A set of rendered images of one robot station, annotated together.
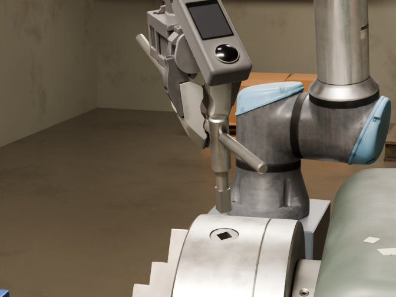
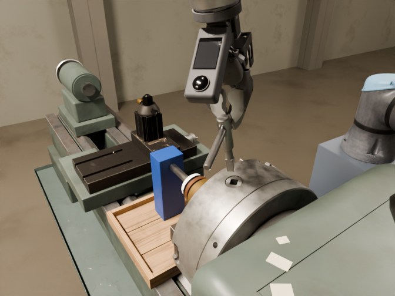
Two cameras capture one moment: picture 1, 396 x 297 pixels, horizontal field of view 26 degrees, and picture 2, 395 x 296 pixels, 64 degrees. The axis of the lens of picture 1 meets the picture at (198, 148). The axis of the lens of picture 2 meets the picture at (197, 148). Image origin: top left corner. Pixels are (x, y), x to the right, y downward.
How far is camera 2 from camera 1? 0.63 m
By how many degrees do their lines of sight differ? 44
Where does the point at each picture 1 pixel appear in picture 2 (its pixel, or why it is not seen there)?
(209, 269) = (208, 199)
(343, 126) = not seen: outside the picture
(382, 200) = (355, 202)
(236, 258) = (224, 200)
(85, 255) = not seen: hidden behind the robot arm
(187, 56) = not seen: hidden behind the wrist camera
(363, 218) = (314, 214)
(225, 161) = (226, 145)
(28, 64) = (385, 16)
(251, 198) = (352, 142)
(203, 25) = (200, 57)
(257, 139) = (365, 110)
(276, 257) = (243, 211)
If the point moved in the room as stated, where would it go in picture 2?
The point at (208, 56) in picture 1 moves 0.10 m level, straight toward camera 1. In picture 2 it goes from (188, 82) to (129, 103)
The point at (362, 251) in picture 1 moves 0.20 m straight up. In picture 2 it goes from (261, 247) to (280, 117)
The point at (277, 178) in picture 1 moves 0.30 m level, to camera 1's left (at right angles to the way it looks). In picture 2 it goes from (371, 136) to (276, 106)
